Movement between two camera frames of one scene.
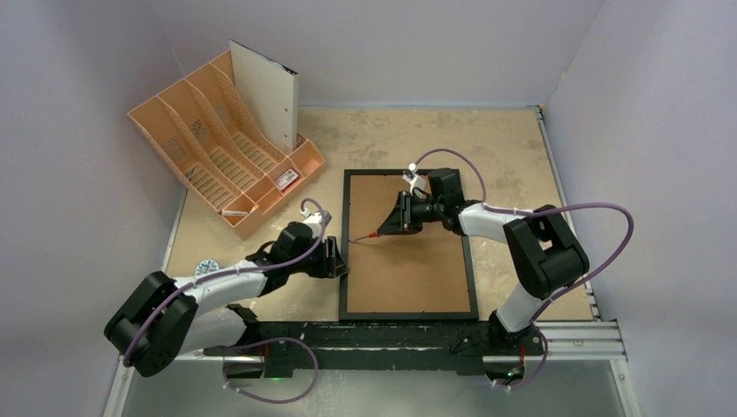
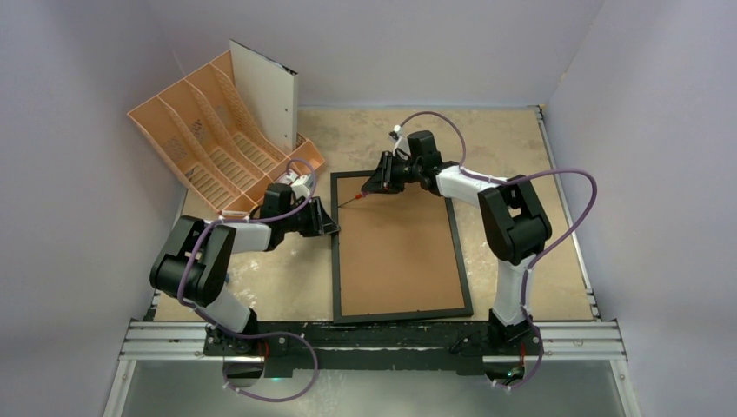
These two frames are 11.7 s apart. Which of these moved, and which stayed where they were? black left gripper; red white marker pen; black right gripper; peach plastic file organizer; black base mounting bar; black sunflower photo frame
Moved: black left gripper; black right gripper
Stayed: black base mounting bar; red white marker pen; black sunflower photo frame; peach plastic file organizer
